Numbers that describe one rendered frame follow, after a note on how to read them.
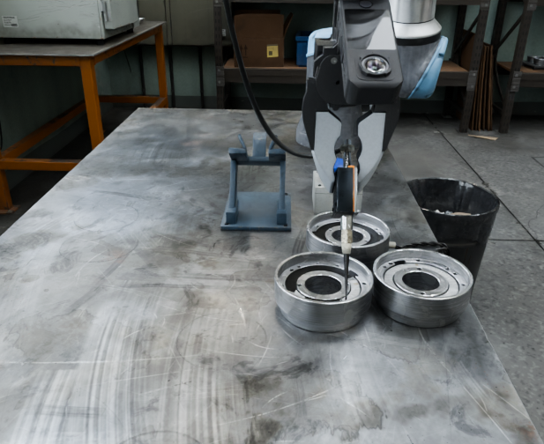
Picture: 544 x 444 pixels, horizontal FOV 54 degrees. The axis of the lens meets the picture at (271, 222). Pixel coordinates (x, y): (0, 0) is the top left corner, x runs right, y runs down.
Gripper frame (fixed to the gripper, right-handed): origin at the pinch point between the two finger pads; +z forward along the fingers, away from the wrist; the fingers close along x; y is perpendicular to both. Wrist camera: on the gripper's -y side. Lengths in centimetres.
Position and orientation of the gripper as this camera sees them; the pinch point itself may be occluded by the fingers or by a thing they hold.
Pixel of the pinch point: (345, 183)
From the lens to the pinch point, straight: 56.6
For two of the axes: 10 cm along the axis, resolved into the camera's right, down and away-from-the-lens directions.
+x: -10.0, -0.2, 0.2
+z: -0.1, 9.0, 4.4
